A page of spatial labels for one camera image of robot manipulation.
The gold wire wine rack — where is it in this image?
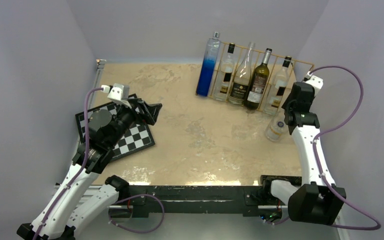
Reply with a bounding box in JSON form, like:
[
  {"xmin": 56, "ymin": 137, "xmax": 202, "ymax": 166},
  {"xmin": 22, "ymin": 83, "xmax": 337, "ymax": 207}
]
[{"xmin": 207, "ymin": 42, "xmax": 315, "ymax": 113}]

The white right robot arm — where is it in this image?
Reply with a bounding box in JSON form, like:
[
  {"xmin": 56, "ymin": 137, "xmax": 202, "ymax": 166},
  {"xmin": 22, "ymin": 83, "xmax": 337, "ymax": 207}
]
[{"xmin": 260, "ymin": 80, "xmax": 347, "ymax": 226}]

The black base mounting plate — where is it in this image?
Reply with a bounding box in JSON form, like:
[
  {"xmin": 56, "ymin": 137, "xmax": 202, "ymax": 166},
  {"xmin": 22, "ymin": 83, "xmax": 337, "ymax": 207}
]
[{"xmin": 115, "ymin": 175, "xmax": 302, "ymax": 218}]

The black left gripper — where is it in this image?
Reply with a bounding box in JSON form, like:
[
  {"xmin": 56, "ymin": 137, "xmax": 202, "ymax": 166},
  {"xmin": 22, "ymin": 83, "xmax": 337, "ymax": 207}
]
[{"xmin": 107, "ymin": 98, "xmax": 161, "ymax": 148}]

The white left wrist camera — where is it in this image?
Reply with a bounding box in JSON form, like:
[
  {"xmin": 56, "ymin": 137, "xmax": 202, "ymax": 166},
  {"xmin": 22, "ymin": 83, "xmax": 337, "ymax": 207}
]
[{"xmin": 107, "ymin": 83, "xmax": 131, "ymax": 108}]

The tall blue glass bottle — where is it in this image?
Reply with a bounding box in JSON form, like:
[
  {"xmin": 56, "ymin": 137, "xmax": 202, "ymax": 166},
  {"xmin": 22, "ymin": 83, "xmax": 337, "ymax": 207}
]
[{"xmin": 195, "ymin": 31, "xmax": 221, "ymax": 97}]

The dark green wine bottle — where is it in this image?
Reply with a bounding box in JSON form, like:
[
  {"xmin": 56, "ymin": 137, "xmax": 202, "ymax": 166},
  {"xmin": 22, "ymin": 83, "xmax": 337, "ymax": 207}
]
[{"xmin": 243, "ymin": 48, "xmax": 273, "ymax": 111}]

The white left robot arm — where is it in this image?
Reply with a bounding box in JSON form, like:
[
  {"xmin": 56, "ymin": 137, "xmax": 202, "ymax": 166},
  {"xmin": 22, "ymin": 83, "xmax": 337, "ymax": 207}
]
[{"xmin": 16, "ymin": 98, "xmax": 163, "ymax": 240}]

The clear square bottle black label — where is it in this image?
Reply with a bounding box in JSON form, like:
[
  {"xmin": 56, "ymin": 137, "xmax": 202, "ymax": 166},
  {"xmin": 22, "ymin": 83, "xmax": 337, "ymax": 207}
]
[{"xmin": 213, "ymin": 43, "xmax": 236, "ymax": 101}]

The black white chessboard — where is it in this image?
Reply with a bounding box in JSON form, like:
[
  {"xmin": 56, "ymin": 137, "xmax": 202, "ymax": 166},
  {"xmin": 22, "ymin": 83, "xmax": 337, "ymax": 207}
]
[{"xmin": 74, "ymin": 102, "xmax": 156, "ymax": 162}]

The round clear flask bottle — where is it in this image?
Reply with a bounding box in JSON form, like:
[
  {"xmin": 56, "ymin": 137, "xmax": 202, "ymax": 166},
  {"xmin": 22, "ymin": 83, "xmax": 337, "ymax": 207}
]
[{"xmin": 265, "ymin": 112, "xmax": 288, "ymax": 142}]

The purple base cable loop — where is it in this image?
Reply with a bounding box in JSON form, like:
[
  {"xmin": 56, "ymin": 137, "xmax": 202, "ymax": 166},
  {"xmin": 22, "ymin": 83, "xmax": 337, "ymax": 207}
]
[{"xmin": 108, "ymin": 194, "xmax": 165, "ymax": 234}]

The clear Louis Casbao champagne bottle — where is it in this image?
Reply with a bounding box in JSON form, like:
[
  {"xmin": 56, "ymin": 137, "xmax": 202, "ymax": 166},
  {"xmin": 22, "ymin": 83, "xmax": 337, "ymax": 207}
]
[{"xmin": 227, "ymin": 41, "xmax": 255, "ymax": 105}]

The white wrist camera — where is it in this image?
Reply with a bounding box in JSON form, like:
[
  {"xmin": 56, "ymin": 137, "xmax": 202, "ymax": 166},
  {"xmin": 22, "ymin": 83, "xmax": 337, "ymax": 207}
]
[
  {"xmin": 306, "ymin": 75, "xmax": 324, "ymax": 96},
  {"xmin": 107, "ymin": 83, "xmax": 131, "ymax": 108}
]

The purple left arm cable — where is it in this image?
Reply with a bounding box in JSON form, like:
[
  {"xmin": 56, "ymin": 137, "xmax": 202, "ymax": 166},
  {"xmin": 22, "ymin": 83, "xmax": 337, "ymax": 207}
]
[{"xmin": 32, "ymin": 86, "xmax": 110, "ymax": 240}]

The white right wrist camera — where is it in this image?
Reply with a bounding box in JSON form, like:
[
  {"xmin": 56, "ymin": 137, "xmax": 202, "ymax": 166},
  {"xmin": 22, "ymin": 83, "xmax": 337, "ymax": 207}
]
[{"xmin": 306, "ymin": 75, "xmax": 324, "ymax": 96}]

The clear square bottle gold label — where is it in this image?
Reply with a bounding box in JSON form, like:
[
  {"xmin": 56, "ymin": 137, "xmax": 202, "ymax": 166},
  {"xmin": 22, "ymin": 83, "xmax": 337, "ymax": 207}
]
[{"xmin": 263, "ymin": 56, "xmax": 292, "ymax": 115}]

